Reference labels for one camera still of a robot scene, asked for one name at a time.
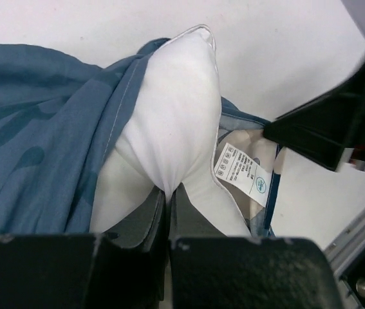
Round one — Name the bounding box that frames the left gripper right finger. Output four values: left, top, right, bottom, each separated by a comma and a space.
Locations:
169, 186, 343, 308

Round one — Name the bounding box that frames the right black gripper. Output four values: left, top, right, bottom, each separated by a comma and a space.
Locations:
263, 60, 365, 171

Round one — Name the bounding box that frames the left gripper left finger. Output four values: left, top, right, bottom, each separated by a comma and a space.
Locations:
0, 189, 166, 308

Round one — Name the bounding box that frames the white pillow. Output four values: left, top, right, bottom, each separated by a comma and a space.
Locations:
89, 25, 250, 236

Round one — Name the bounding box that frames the blue cartoon print pillowcase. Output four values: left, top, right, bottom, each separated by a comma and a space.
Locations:
0, 39, 280, 236

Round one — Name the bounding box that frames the white care label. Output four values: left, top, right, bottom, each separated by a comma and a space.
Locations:
214, 143, 271, 207

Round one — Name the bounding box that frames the aluminium table frame rail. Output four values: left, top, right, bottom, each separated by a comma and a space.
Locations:
324, 209, 365, 308

